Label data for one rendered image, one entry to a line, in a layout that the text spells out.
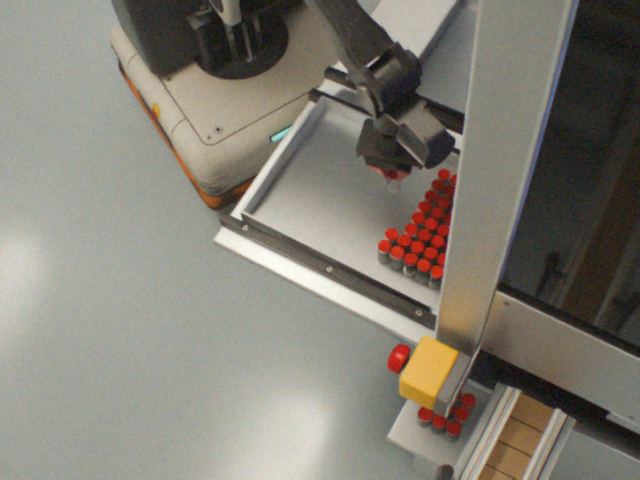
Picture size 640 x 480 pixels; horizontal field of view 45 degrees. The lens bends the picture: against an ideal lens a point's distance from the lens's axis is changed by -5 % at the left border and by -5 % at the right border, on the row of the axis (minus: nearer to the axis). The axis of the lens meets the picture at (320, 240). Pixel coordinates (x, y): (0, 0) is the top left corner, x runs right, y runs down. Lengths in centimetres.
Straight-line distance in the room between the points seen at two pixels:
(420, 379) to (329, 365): 111
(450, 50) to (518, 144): 86
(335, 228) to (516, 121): 70
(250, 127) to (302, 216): 88
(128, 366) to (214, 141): 65
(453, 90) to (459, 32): 14
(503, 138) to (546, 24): 15
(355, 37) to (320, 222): 39
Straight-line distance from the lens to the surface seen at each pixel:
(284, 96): 222
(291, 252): 128
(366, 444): 209
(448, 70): 149
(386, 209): 133
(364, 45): 104
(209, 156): 215
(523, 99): 62
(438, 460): 119
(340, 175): 136
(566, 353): 98
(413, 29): 155
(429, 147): 107
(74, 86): 280
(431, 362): 106
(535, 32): 57
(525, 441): 115
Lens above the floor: 204
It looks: 63 degrees down
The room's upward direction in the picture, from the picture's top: 9 degrees counter-clockwise
